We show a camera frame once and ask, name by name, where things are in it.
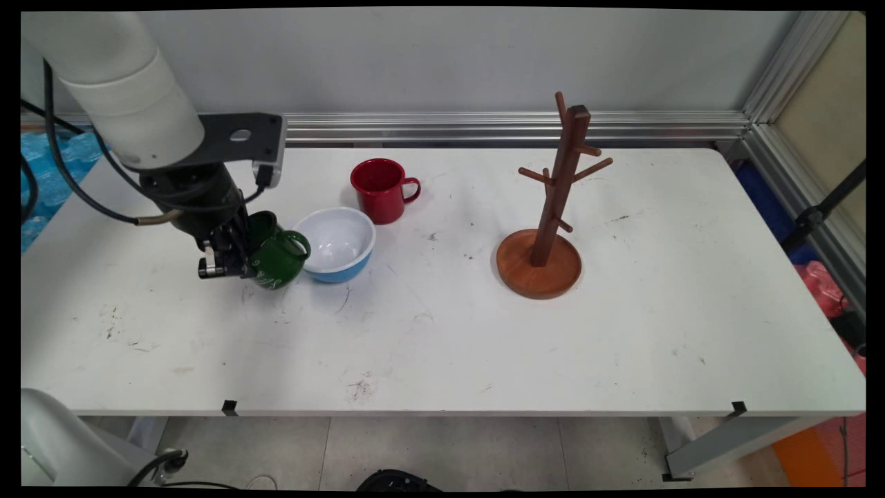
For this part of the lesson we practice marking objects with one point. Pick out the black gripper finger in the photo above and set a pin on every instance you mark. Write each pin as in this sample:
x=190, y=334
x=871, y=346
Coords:
x=243, y=242
x=218, y=261

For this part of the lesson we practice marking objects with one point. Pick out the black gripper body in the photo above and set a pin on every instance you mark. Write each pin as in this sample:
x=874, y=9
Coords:
x=197, y=200

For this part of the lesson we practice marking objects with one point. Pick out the green enamel mug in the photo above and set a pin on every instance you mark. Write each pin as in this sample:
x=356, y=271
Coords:
x=273, y=263

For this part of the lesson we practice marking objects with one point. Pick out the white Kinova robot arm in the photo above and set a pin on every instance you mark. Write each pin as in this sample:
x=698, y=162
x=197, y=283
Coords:
x=117, y=90

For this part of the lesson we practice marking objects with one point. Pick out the blue bowl with white inside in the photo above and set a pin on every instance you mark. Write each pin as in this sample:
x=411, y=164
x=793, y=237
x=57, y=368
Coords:
x=339, y=242

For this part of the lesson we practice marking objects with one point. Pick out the red enamel mug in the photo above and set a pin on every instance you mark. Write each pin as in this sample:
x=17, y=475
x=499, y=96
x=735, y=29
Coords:
x=377, y=197

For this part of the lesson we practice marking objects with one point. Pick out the black tape marker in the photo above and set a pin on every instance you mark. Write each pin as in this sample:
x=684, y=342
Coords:
x=738, y=409
x=229, y=407

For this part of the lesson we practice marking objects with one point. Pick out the blue foam packing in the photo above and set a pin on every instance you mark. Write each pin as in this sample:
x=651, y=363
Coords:
x=41, y=180

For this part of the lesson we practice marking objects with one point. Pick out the white rounded machine housing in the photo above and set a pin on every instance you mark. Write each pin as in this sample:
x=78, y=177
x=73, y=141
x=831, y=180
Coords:
x=55, y=443

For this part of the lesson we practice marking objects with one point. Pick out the black round floor object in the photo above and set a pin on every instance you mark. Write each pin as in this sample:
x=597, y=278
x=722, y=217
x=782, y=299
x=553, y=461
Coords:
x=397, y=481

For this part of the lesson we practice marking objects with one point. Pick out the brown wooden mug tree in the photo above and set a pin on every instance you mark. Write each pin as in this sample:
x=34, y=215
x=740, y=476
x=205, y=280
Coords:
x=539, y=273

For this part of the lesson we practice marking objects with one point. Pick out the dark blue box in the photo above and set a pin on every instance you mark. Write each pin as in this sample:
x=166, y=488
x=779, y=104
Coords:
x=764, y=200

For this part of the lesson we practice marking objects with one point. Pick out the grey table leg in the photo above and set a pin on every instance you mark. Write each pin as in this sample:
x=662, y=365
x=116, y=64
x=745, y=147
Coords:
x=733, y=443

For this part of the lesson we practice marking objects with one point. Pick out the black tripod stand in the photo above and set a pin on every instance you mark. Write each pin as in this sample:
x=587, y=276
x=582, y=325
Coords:
x=819, y=211

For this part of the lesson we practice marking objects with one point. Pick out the pink foam packing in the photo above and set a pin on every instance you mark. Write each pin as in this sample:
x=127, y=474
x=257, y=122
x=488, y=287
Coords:
x=823, y=287

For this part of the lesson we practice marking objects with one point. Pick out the orange box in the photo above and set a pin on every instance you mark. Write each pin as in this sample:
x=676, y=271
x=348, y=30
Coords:
x=805, y=460

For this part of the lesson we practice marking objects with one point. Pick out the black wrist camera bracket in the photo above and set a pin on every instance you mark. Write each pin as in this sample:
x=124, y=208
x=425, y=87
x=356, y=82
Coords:
x=242, y=138

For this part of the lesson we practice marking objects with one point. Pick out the long aluminium rail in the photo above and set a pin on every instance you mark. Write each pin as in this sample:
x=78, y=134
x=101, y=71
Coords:
x=484, y=128

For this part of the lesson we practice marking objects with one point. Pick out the aluminium corner frame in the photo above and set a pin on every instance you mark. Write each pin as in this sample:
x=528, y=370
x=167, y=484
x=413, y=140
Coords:
x=788, y=69

